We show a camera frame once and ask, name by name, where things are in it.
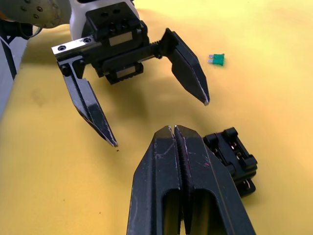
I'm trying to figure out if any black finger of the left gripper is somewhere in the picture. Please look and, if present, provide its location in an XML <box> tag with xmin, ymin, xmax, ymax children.
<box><xmin>159</xmin><ymin>27</ymin><xmax>210</xmax><ymax>107</ymax></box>
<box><xmin>58</xmin><ymin>58</ymin><xmax>119</xmax><ymax>148</ymax></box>

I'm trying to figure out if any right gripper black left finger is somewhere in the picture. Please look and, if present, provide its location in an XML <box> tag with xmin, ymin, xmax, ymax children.
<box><xmin>126</xmin><ymin>125</ymin><xmax>183</xmax><ymax>235</ymax></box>

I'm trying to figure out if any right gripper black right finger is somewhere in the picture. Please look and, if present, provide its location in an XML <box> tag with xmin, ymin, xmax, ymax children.
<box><xmin>174</xmin><ymin>124</ymin><xmax>257</xmax><ymax>235</ymax></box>

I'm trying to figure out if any small green fuse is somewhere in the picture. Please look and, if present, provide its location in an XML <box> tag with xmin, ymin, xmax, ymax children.
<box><xmin>207</xmin><ymin>52</ymin><xmax>226</xmax><ymax>67</ymax></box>

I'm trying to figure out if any black fuse box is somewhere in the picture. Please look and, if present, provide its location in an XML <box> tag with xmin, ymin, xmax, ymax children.
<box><xmin>202</xmin><ymin>126</ymin><xmax>258</xmax><ymax>199</ymax></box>

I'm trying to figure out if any yellow foam mat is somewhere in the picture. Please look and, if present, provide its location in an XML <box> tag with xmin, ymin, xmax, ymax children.
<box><xmin>0</xmin><ymin>0</ymin><xmax>313</xmax><ymax>235</ymax></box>

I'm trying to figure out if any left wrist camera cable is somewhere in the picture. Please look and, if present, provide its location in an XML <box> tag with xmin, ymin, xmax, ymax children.
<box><xmin>18</xmin><ymin>22</ymin><xmax>43</xmax><ymax>40</ymax></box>

